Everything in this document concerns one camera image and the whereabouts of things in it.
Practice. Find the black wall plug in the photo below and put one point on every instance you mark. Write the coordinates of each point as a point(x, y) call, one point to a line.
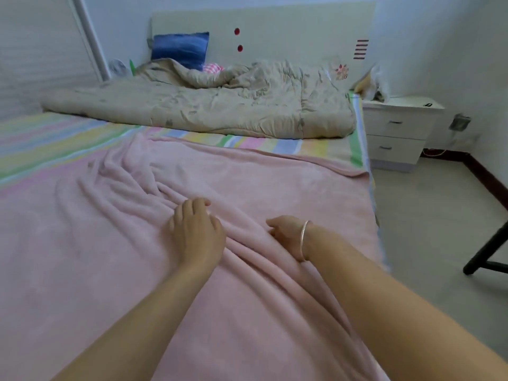
point(460, 122)

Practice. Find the dark brown baseboard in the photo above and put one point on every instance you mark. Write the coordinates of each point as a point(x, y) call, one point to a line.
point(476, 174)

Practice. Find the small white desk fan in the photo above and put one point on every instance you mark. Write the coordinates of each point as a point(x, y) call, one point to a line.
point(117, 69)

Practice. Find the person's right forearm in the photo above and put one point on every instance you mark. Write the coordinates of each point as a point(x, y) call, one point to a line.
point(397, 313)

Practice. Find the person's right hand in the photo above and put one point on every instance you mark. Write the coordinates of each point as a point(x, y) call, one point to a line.
point(290, 232)

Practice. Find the blue pillow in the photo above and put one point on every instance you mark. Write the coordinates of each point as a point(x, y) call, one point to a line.
point(180, 50)

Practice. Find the black clothes rack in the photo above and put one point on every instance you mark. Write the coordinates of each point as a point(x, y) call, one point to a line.
point(488, 250)

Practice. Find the cream plush toy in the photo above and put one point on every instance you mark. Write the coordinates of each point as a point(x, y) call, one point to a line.
point(369, 83)

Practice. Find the beige quilt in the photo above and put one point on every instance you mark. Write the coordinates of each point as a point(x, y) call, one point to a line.
point(222, 103)

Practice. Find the white headboard with red dots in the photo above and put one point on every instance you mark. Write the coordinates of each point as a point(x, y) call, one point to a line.
point(294, 31)

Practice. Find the white nightstand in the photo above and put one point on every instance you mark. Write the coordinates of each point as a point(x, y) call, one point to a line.
point(401, 131)

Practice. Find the person's left hand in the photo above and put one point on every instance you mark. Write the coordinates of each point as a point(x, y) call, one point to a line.
point(197, 234)

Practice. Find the pink patterned pillow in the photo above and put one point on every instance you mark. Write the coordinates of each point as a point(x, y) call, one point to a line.
point(212, 68)

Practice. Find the person's left forearm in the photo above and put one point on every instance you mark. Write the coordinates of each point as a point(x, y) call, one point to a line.
point(135, 329)

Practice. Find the striped pastel bed sheet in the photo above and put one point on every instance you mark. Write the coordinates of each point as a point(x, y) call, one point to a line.
point(55, 139)

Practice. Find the green bottle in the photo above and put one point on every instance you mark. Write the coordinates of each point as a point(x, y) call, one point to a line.
point(132, 68)

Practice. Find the pink fleece blanket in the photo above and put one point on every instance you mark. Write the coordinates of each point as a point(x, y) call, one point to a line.
point(119, 250)

